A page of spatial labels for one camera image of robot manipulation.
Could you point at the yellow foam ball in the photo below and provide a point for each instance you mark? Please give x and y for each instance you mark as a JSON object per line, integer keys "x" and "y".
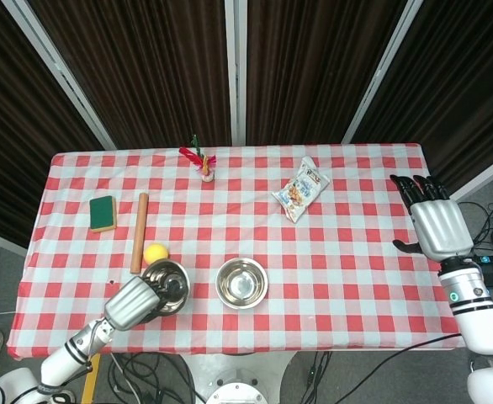
{"x": 154, "y": 252}

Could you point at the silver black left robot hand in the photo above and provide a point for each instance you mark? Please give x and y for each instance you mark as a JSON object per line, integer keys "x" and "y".
{"x": 130, "y": 305}

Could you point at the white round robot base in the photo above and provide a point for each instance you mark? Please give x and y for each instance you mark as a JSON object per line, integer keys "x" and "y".
{"x": 236, "y": 393}

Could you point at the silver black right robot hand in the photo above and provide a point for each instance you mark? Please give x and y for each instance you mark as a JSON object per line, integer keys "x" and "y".
{"x": 440, "y": 227}

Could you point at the white partition frame post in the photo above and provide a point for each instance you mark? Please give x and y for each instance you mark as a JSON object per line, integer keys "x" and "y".
{"x": 482, "y": 177}
{"x": 235, "y": 71}
{"x": 379, "y": 71}
{"x": 2, "y": 242}
{"x": 61, "y": 76}

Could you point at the white snack bag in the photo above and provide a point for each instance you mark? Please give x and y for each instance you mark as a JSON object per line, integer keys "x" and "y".
{"x": 299, "y": 191}

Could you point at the wooden rolling pin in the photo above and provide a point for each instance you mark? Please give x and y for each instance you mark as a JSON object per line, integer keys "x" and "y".
{"x": 139, "y": 231}

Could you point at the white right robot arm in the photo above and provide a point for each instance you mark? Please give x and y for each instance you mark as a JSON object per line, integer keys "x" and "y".
{"x": 478, "y": 320}

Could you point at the green yellow scrub sponge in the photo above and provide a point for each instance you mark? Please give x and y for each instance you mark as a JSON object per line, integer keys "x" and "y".
{"x": 102, "y": 212}

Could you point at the colourful feather shuttlecock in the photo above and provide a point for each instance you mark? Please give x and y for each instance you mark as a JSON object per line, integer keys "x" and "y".
{"x": 206, "y": 168}

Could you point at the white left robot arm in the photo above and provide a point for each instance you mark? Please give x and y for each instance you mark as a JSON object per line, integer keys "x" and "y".
{"x": 61, "y": 362}

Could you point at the red white checkered tablecloth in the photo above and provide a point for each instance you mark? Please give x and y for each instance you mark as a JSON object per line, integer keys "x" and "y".
{"x": 246, "y": 210}

